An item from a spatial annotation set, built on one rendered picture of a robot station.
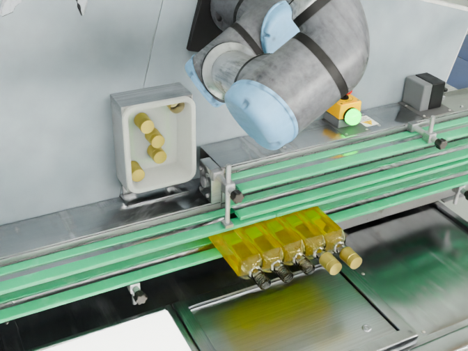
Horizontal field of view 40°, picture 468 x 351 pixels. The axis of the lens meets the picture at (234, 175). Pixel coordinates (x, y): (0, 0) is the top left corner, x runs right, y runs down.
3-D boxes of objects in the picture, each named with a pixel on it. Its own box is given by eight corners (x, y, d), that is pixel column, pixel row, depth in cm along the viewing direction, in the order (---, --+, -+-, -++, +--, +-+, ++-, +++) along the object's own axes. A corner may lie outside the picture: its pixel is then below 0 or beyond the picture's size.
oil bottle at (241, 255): (204, 234, 162) (244, 285, 146) (203, 216, 159) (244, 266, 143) (224, 228, 164) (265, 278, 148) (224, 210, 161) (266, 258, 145)
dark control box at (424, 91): (400, 100, 190) (419, 112, 184) (404, 75, 186) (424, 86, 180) (422, 96, 193) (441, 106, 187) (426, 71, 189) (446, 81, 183)
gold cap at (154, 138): (144, 128, 152) (150, 136, 149) (158, 126, 154) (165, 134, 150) (144, 142, 154) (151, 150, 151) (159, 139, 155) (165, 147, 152)
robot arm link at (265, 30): (292, 19, 144) (324, 40, 134) (246, 57, 144) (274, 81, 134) (269, -23, 136) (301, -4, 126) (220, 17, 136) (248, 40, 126)
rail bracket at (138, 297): (115, 285, 157) (134, 320, 147) (113, 263, 154) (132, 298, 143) (131, 281, 159) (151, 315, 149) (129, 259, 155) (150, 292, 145)
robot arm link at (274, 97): (260, 64, 143) (360, 100, 92) (209, 106, 143) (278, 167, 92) (228, 20, 139) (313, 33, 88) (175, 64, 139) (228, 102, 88)
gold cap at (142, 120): (133, 113, 149) (139, 121, 146) (147, 111, 150) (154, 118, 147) (134, 127, 151) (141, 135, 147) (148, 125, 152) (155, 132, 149)
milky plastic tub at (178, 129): (116, 178, 157) (128, 196, 151) (109, 94, 146) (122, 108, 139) (182, 164, 164) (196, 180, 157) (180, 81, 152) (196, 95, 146)
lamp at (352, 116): (342, 124, 173) (348, 128, 171) (344, 108, 171) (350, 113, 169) (356, 120, 175) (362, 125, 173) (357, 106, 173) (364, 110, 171)
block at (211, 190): (196, 191, 163) (208, 205, 157) (196, 159, 158) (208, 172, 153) (209, 188, 164) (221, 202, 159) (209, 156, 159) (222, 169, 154)
